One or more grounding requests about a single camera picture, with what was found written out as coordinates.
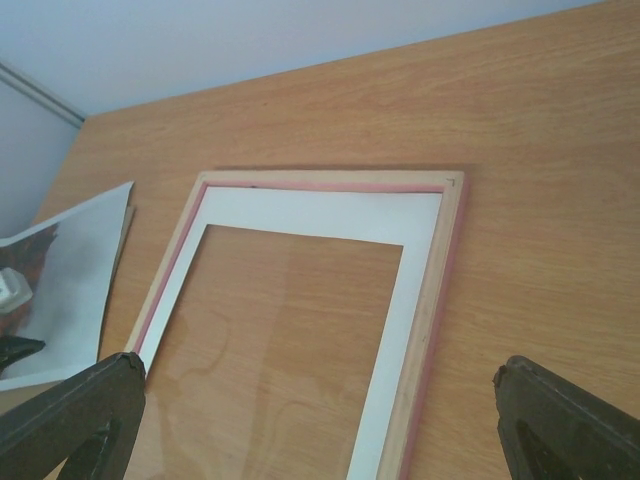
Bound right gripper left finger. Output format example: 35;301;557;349
1;352;146;479

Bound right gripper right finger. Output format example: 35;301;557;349
493;355;639;479

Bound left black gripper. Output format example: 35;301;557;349
0;335;45;371

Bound red forest photo print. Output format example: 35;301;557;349
1;182;135;391

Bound pink picture frame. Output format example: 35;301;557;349
127;170;468;479

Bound white mat board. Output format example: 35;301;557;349
129;186;443;479

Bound left aluminium corner post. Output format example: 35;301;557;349
0;60;86;128

